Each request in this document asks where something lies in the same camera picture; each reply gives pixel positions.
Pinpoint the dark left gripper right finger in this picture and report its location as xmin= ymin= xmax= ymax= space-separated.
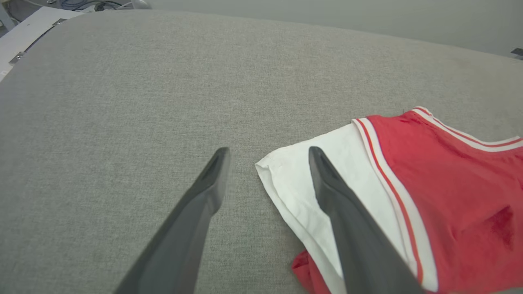
xmin=308 ymin=146 xmax=426 ymax=294

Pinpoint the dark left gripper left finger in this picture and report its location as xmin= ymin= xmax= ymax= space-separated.
xmin=114 ymin=147 xmax=232 ymax=294

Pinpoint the red and white jersey shirt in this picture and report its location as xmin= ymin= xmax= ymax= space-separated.
xmin=255 ymin=106 xmax=523 ymax=294

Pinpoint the grey fabric sofa cushion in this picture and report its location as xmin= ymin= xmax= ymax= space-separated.
xmin=0 ymin=9 xmax=523 ymax=294

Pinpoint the white metal box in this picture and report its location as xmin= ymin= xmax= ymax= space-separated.
xmin=0 ymin=6 xmax=85 ymax=83

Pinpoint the black strap handle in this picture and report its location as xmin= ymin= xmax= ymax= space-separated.
xmin=8 ymin=18 xmax=68 ymax=66

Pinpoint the black power cable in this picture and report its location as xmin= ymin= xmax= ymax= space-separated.
xmin=60 ymin=0 xmax=125 ymax=12

